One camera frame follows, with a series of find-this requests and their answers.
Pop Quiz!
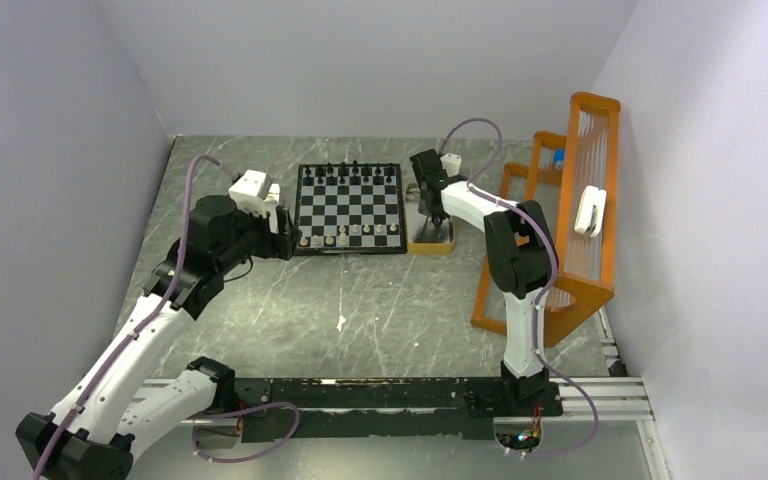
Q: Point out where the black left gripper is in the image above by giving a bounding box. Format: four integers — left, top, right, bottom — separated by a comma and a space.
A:
216, 198, 300, 272

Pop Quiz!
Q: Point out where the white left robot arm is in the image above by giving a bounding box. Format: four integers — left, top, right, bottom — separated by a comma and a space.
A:
16, 195, 301, 479

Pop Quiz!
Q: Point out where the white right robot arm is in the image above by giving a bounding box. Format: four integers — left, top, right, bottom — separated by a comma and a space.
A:
410, 149, 558, 414

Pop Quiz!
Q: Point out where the yellow tray of white pieces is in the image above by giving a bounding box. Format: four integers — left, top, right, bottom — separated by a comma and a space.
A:
405, 185, 457, 256

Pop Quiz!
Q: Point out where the black white chess board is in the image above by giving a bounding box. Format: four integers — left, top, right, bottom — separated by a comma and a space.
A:
295, 175, 407, 256

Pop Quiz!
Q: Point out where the silver metal tray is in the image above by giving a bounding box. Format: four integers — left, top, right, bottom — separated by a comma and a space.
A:
264, 183, 284, 205

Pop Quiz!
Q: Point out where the blue cap bottle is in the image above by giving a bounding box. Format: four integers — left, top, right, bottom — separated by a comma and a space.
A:
552, 149, 565, 170

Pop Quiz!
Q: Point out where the orange wooden rack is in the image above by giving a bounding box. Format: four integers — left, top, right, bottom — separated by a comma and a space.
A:
499, 92, 622, 347

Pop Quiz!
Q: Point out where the white clip object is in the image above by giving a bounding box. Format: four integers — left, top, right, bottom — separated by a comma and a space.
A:
573, 185, 607, 238

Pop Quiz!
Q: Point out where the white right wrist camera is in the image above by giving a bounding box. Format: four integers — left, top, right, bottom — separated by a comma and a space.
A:
440, 153, 463, 177

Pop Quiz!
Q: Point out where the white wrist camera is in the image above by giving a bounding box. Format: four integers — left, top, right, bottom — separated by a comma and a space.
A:
440, 153, 463, 177
228, 170, 279, 218

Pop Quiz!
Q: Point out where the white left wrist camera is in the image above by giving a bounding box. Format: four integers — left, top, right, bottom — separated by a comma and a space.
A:
228, 170, 279, 218

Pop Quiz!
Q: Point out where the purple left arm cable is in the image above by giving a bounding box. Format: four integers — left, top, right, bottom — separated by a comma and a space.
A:
31, 154, 243, 480

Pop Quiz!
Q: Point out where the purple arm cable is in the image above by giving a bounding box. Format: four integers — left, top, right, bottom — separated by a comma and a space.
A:
31, 154, 243, 480
436, 117, 601, 460

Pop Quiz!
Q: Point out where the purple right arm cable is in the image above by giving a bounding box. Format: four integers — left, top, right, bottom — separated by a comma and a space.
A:
436, 117, 601, 460

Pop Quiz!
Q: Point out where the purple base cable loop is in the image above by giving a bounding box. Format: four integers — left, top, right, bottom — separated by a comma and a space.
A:
190, 400, 302, 464

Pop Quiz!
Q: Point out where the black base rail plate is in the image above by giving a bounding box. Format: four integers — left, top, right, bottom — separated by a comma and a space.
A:
235, 376, 564, 442

